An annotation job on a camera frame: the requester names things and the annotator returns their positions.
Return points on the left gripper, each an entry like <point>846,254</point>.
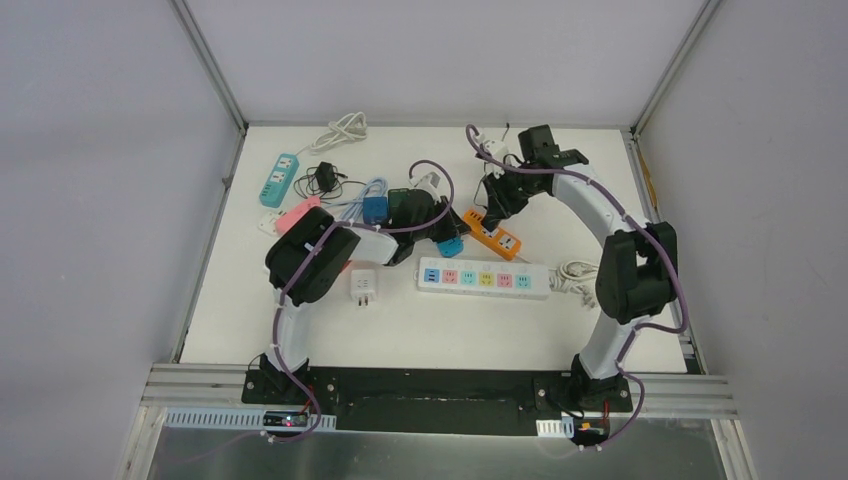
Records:
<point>436,225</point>

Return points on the dark green cube adapter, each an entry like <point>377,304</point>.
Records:
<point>395,197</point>

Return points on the pink triangular power strip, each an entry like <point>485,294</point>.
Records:
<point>289,218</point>

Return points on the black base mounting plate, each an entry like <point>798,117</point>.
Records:
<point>433,401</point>

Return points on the blue cube adapter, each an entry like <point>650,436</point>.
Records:
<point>375,210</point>

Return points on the white cube adapter bear print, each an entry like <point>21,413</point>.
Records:
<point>363,286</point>

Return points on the white long power strip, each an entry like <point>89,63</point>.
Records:
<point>501,279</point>

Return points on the teal power strip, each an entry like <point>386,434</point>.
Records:
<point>279,180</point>

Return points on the black power adapter with cable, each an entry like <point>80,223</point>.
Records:
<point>324,181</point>

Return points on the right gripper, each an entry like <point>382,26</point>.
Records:
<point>498,195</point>

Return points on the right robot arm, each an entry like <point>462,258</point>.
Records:
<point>637,274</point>

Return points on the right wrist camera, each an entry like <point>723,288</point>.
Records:
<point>496,149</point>

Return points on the orange power strip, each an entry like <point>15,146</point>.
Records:
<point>499,241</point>

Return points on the black charger on orange strip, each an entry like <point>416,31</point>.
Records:
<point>492,220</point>

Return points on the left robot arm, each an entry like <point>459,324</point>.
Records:
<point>315,248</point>

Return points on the light blue square adapter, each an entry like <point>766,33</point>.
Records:
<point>450,248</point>

